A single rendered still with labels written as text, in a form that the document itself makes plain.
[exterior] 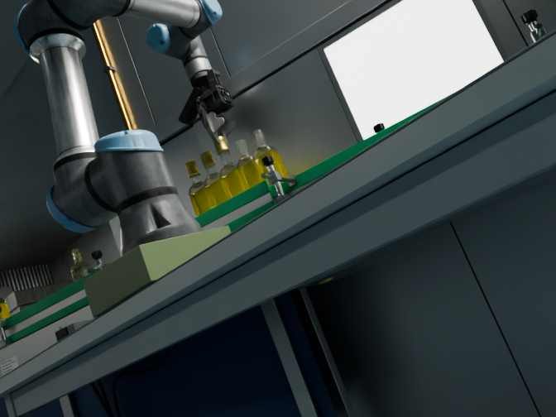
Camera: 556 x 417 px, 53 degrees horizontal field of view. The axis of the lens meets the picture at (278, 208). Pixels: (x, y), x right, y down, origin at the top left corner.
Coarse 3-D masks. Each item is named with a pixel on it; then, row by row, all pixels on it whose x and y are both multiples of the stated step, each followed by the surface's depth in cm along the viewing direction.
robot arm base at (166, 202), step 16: (144, 192) 98; (160, 192) 99; (176, 192) 103; (128, 208) 98; (144, 208) 98; (160, 208) 98; (176, 208) 100; (128, 224) 98; (144, 224) 96; (160, 224) 97; (176, 224) 97; (192, 224) 100; (128, 240) 97; (144, 240) 95; (160, 240) 95
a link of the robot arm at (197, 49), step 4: (196, 40) 163; (200, 40) 165; (192, 44) 161; (196, 44) 162; (200, 44) 164; (192, 48) 161; (196, 48) 162; (200, 48) 163; (192, 52) 161; (196, 52) 162; (200, 52) 162; (204, 52) 164; (188, 56) 161; (192, 56) 161; (196, 56) 161; (200, 56) 162; (204, 56) 163; (184, 60) 163; (188, 60) 161; (184, 64) 163
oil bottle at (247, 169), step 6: (246, 156) 154; (252, 156) 154; (240, 162) 155; (246, 162) 154; (252, 162) 153; (240, 168) 154; (246, 168) 154; (252, 168) 153; (240, 174) 154; (246, 174) 153; (252, 174) 152; (258, 174) 152; (246, 180) 153; (252, 180) 152; (258, 180) 152; (246, 186) 153; (252, 186) 152
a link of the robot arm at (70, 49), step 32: (32, 0) 119; (32, 32) 117; (64, 32) 117; (64, 64) 116; (64, 96) 113; (64, 128) 111; (96, 128) 116; (64, 160) 108; (64, 192) 107; (64, 224) 109; (96, 224) 110
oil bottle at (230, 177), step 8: (224, 168) 156; (232, 168) 155; (224, 176) 156; (232, 176) 155; (240, 176) 155; (224, 184) 156; (232, 184) 155; (240, 184) 154; (232, 192) 154; (240, 192) 153
